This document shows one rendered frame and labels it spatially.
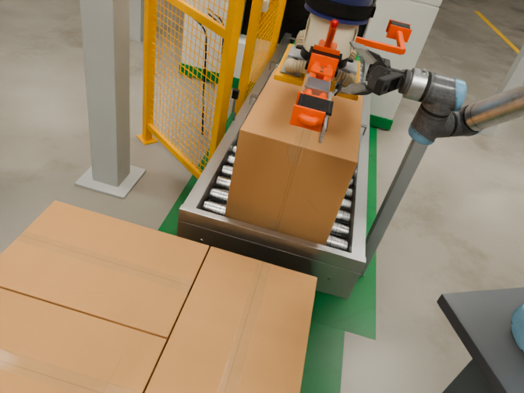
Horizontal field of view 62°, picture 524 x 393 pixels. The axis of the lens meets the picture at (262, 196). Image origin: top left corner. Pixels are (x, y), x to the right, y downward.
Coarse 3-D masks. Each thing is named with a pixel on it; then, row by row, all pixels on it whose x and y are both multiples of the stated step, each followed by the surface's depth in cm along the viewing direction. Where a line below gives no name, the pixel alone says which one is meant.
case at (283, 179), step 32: (288, 96) 169; (256, 128) 145; (288, 128) 149; (352, 128) 158; (256, 160) 148; (288, 160) 145; (320, 160) 142; (352, 160) 140; (256, 192) 156; (288, 192) 153; (320, 192) 150; (256, 224) 165; (288, 224) 161; (320, 224) 158
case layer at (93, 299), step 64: (0, 256) 135; (64, 256) 140; (128, 256) 145; (192, 256) 150; (0, 320) 119; (64, 320) 122; (128, 320) 126; (192, 320) 130; (256, 320) 134; (0, 384) 106; (64, 384) 109; (128, 384) 112; (192, 384) 115; (256, 384) 118
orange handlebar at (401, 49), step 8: (400, 32) 167; (320, 40) 142; (360, 40) 151; (368, 40) 151; (400, 40) 158; (336, 48) 141; (376, 48) 152; (384, 48) 151; (392, 48) 151; (400, 48) 151; (312, 64) 122; (312, 72) 119; (320, 72) 119; (328, 72) 120; (328, 80) 117; (320, 96) 108; (304, 120) 98; (312, 120) 97; (320, 120) 98
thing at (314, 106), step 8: (304, 96) 102; (312, 96) 103; (296, 104) 98; (304, 104) 99; (312, 104) 100; (320, 104) 100; (296, 112) 99; (304, 112) 98; (312, 112) 98; (320, 112) 98; (296, 120) 100; (312, 128) 100; (320, 128) 100
